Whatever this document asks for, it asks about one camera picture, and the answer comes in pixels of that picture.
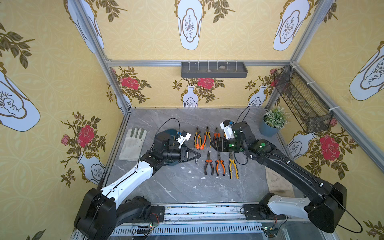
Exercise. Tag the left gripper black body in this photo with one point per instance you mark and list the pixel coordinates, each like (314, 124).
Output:
(186, 153)

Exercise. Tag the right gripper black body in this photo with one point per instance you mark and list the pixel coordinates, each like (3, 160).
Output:
(222, 144)

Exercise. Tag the yellow black pliers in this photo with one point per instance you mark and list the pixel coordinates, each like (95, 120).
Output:
(197, 139)
(233, 169)
(207, 137)

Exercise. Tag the red orange black pliers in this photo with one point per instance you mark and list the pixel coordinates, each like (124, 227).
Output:
(217, 133)

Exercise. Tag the teal plastic storage box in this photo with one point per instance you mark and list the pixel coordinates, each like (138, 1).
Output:
(173, 134)

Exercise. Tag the orange long nose pliers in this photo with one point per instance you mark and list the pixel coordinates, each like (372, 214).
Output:
(202, 146)

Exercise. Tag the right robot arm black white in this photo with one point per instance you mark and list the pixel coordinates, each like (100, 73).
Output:
(324, 203)

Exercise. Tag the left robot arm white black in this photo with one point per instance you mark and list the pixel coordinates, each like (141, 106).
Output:
(103, 210)

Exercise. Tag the blue flower pot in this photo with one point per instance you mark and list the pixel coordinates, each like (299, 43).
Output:
(266, 130)

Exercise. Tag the green white artificial plant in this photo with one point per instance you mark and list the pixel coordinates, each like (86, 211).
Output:
(276, 118)

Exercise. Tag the left work glove beige green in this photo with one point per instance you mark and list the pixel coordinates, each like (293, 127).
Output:
(133, 144)

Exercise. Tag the right work glove beige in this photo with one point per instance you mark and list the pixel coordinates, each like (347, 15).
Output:
(278, 185)

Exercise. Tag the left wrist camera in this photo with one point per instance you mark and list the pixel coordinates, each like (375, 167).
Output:
(184, 136)

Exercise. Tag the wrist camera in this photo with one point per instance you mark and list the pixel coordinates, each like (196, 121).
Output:
(226, 126)
(184, 136)

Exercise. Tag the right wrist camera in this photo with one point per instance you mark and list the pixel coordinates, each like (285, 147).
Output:
(226, 126)

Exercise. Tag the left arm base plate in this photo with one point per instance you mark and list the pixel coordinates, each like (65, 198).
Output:
(155, 214)

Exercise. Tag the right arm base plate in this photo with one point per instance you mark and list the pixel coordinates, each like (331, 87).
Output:
(259, 212)

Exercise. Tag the black wire mesh basket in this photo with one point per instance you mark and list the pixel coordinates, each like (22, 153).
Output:
(310, 111)

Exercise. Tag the grey wall shelf tray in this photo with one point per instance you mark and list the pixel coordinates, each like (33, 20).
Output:
(213, 69)

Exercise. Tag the aluminium front rail frame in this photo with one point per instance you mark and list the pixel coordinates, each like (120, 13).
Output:
(204, 219)

